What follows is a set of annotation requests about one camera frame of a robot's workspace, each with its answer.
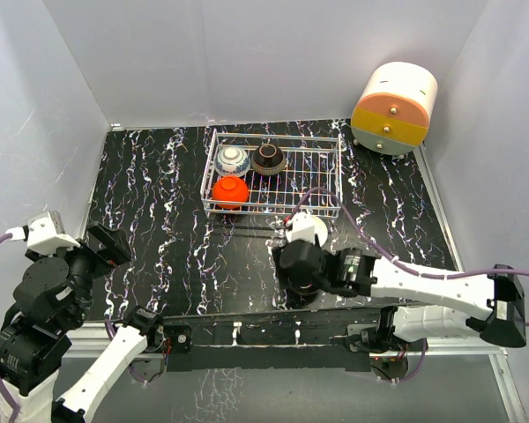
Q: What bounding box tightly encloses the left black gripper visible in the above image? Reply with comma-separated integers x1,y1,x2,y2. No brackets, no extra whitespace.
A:
29,219,130,325

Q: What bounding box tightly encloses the orange bowl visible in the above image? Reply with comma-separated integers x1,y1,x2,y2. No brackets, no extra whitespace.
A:
212,176,250,210

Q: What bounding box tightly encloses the brown bowl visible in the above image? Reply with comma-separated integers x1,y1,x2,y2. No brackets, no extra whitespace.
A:
251,144,287,176

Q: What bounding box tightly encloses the blue floral white bowl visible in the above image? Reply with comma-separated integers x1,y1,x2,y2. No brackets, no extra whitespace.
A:
214,146,250,177

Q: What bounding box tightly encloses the black glossy bowl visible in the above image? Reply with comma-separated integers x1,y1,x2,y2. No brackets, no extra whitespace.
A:
288,283,322,297

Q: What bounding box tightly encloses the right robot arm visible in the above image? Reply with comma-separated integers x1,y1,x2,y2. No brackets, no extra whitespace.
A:
272,240,526,352

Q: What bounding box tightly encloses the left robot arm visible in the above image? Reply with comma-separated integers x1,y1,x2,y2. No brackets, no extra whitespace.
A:
0,213,165,422

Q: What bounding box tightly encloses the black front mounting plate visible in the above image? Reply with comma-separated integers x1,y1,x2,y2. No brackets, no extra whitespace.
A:
165,320,422,379

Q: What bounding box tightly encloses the pastel round drawer cabinet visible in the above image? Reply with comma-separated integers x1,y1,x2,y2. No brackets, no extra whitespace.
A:
350,62,438,156

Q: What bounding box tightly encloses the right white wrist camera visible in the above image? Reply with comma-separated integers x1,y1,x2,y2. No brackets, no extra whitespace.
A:
284,213,321,244

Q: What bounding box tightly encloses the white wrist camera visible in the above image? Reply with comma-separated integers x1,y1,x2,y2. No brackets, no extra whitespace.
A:
284,213,321,244
5,211,80,256

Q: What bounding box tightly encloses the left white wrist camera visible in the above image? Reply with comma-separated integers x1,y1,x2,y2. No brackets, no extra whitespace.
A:
5,211,80,256

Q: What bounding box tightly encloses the aluminium frame rail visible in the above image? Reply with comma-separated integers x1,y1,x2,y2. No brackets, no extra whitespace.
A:
66,145,527,422

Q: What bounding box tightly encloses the white wire dish rack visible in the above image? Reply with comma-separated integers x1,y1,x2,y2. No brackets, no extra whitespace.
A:
200,130,342,216

